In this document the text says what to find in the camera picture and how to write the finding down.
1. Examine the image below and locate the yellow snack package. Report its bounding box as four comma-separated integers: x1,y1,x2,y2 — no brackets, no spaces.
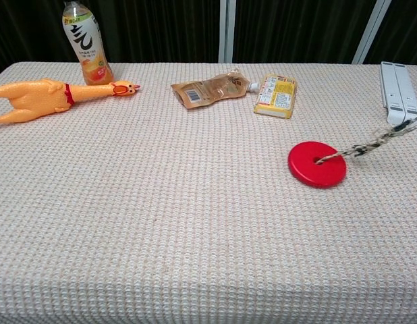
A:
253,72,298,120

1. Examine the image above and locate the white folding stand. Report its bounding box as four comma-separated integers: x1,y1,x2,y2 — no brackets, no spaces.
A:
380,61,417,128

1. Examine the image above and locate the woven beige tablecloth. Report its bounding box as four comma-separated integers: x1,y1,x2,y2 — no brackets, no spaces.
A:
0,61,417,324

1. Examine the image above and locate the white slanted frame post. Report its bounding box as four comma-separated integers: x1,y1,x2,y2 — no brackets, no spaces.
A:
352,0,393,65

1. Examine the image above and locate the red disc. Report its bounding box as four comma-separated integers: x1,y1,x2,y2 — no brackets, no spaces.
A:
287,140,348,190

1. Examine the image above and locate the brown spout pouch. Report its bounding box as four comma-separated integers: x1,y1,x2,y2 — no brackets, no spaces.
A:
170,68,261,110

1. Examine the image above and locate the orange juice bottle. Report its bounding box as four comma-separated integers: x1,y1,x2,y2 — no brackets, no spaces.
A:
61,0,115,86

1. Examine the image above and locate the white vertical frame post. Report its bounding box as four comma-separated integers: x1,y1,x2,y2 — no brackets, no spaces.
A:
218,0,237,63

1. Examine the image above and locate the dark curtain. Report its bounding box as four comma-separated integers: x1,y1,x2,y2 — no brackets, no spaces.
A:
0,0,417,79

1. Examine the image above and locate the yellow rubber chicken toy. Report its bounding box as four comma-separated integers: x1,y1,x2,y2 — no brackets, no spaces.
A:
0,78,142,126

